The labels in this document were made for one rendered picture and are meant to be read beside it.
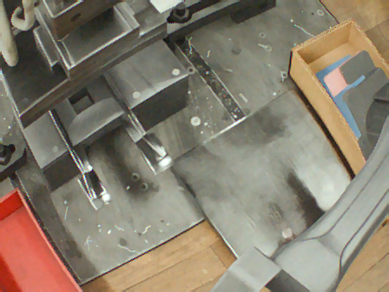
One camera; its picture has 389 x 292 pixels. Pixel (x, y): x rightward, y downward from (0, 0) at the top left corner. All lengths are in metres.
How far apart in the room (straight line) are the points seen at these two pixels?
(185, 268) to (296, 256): 0.47
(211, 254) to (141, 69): 0.22
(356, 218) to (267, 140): 0.49
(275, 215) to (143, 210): 0.15
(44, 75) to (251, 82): 0.34
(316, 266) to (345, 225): 0.04
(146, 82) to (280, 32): 0.22
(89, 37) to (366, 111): 0.28
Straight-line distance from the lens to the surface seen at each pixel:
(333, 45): 1.19
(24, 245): 1.10
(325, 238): 0.63
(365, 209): 0.65
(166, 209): 1.11
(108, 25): 0.88
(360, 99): 0.87
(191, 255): 1.09
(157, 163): 1.03
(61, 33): 0.83
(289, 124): 1.13
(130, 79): 1.07
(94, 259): 1.09
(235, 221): 1.08
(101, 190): 1.03
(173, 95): 1.10
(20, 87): 0.92
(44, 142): 1.06
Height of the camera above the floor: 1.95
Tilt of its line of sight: 68 degrees down
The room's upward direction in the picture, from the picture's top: 1 degrees clockwise
